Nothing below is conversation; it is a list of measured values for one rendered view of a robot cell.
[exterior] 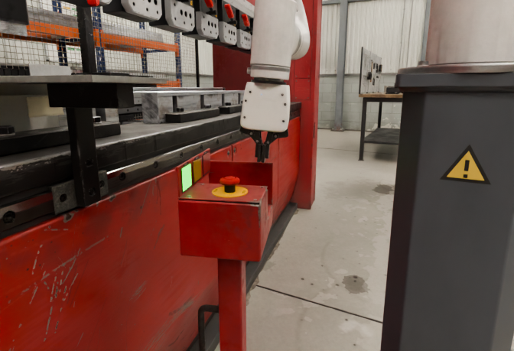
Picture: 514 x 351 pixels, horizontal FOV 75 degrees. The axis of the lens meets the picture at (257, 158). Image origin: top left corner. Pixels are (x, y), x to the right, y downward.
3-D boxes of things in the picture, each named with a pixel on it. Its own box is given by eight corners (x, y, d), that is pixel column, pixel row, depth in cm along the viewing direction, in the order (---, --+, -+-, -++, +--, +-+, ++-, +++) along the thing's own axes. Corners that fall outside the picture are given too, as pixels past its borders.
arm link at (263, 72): (244, 63, 67) (243, 79, 67) (288, 66, 65) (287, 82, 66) (252, 66, 75) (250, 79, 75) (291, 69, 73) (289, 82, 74)
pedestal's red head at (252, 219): (260, 262, 63) (260, 170, 59) (180, 256, 65) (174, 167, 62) (272, 222, 82) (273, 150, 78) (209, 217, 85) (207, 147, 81)
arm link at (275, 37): (267, 67, 76) (242, 63, 69) (272, 5, 73) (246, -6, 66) (299, 69, 72) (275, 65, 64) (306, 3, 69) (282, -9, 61)
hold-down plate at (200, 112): (180, 123, 104) (179, 113, 103) (164, 122, 106) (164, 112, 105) (219, 115, 132) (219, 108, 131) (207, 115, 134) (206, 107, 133)
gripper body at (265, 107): (242, 73, 67) (237, 128, 70) (292, 78, 66) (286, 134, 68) (248, 75, 75) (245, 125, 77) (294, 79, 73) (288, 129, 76)
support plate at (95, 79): (92, 82, 45) (91, 74, 45) (-41, 82, 53) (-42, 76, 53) (167, 83, 62) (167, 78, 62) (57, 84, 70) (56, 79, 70)
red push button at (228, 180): (237, 198, 65) (237, 180, 64) (217, 197, 65) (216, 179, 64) (242, 192, 68) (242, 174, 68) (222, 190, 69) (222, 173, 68)
